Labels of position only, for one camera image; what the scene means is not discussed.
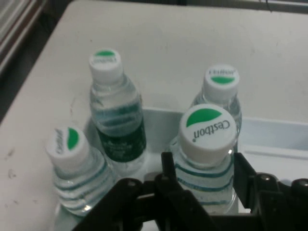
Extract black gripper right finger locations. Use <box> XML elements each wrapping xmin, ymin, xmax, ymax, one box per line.
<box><xmin>234</xmin><ymin>153</ymin><xmax>308</xmax><ymax>217</ymax></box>

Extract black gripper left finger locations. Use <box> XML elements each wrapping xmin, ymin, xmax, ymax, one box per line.
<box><xmin>74</xmin><ymin>151</ymin><xmax>209</xmax><ymax>231</ymax></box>

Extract small green-label water bottle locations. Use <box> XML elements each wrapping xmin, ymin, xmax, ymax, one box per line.
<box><xmin>189</xmin><ymin>63</ymin><xmax>243</xmax><ymax>141</ymax></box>
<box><xmin>88</xmin><ymin>49</ymin><xmax>147</xmax><ymax>179</ymax></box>
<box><xmin>44</xmin><ymin>125</ymin><xmax>121</xmax><ymax>217</ymax></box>
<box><xmin>168</xmin><ymin>104</ymin><xmax>238</xmax><ymax>215</ymax></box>

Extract white plastic bottle tray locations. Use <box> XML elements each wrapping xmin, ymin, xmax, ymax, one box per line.
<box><xmin>54</xmin><ymin>107</ymin><xmax>241</xmax><ymax>231</ymax></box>

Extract horizontal aluminium frame rail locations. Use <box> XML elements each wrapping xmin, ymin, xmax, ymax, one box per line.
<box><xmin>0</xmin><ymin>0</ymin><xmax>49</xmax><ymax>74</ymax></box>

